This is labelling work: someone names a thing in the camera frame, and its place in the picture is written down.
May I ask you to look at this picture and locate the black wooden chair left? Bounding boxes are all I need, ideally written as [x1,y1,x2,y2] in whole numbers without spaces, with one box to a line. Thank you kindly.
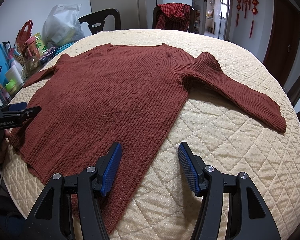
[78,8,121,35]

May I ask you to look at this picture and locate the beige quilted bed cover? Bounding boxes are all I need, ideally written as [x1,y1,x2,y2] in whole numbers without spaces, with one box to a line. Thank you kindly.
[1,29,300,240]

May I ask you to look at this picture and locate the person's left hand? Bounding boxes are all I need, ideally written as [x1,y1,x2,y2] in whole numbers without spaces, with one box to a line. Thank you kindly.
[0,129,11,164]

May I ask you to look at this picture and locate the rust red knit sweater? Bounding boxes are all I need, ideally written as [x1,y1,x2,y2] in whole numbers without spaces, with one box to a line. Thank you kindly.
[10,44,286,232]

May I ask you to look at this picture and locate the red gift bag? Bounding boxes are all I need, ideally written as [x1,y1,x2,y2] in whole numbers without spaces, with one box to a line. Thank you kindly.
[15,20,33,48]

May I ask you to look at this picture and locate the red Chinese knot decorations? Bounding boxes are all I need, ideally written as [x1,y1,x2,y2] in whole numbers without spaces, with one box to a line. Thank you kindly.
[235,0,259,38]

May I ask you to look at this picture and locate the glass jar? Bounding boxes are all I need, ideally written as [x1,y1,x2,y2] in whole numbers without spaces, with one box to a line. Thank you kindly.
[22,56,42,78]

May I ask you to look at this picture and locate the white cosmetic bottle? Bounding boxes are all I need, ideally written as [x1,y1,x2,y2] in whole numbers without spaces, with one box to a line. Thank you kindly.
[5,65,23,86]

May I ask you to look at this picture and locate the green patterned box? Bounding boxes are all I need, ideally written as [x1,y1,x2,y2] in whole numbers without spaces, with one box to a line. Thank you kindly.
[34,33,48,56]

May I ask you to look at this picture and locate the green small toy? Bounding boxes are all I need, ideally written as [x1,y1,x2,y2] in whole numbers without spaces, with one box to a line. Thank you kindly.
[5,79,18,95]

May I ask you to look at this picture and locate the chair with red garment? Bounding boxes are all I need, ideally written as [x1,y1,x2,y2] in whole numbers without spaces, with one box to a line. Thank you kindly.
[152,4,197,33]

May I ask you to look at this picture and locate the white plastic bag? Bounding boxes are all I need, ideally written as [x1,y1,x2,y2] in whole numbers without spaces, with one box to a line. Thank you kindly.
[42,3,85,48]

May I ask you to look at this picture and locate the grey wardrobe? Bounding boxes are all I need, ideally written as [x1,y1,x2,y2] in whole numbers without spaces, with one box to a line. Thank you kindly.
[87,0,157,30]

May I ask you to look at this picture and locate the dark wooden door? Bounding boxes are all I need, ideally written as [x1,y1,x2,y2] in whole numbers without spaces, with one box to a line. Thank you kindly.
[263,0,300,86]

